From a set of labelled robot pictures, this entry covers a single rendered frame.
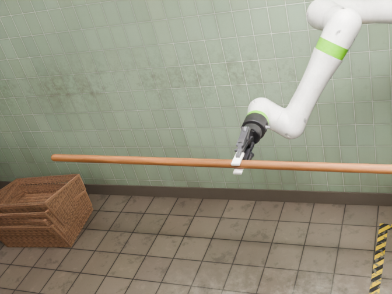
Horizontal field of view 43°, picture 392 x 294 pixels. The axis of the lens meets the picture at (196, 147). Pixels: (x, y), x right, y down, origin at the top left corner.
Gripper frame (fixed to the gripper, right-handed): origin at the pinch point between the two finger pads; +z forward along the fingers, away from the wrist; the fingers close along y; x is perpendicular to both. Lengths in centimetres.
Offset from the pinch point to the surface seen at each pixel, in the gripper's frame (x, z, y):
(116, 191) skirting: 154, -122, 124
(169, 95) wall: 87, -124, 41
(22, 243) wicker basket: 201, -60, 124
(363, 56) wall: -32, -123, 21
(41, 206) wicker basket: 167, -60, 86
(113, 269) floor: 120, -49, 127
